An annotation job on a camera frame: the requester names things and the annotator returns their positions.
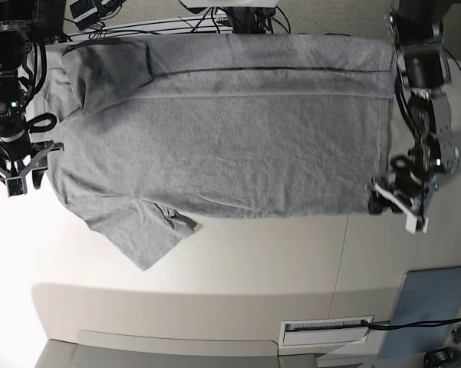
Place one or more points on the central robot base stand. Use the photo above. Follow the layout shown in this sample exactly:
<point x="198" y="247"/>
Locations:
<point x="241" y="17"/>

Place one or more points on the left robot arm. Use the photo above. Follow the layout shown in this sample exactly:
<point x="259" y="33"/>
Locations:
<point x="422" y="73"/>

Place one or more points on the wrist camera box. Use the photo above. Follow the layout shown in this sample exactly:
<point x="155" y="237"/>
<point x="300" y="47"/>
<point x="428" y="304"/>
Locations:
<point x="415" y="224"/>
<point x="16" y="186"/>

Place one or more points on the black power adapter box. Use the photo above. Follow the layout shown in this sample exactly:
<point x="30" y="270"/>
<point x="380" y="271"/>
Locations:
<point x="83" y="13"/>

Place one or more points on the blue-grey flat board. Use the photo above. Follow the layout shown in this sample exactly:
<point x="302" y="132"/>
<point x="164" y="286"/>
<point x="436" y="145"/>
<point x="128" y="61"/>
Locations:
<point x="426" y="294"/>

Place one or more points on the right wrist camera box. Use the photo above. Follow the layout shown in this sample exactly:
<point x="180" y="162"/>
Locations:
<point x="16" y="186"/>

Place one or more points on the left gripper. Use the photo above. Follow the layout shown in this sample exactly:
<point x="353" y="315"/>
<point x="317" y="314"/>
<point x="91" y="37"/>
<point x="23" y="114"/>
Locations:
<point x="407" y="188"/>

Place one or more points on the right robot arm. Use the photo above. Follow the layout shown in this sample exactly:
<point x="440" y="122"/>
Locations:
<point x="23" y="69"/>

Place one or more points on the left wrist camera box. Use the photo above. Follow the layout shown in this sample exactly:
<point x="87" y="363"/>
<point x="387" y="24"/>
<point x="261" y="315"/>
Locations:
<point x="415" y="224"/>

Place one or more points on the white cable grommet tray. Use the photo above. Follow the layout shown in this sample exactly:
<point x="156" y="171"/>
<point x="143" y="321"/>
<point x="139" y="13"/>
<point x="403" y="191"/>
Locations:
<point x="323" y="333"/>

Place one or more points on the grey T-shirt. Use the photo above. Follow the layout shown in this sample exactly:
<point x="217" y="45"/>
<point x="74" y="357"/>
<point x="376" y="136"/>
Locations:
<point x="157" y="129"/>

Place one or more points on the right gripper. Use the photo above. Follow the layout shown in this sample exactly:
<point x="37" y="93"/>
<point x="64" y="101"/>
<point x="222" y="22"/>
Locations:
<point x="17" y="155"/>

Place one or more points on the black device bottom right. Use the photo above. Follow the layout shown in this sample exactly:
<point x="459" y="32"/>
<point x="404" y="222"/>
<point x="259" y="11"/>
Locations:
<point x="442" y="358"/>

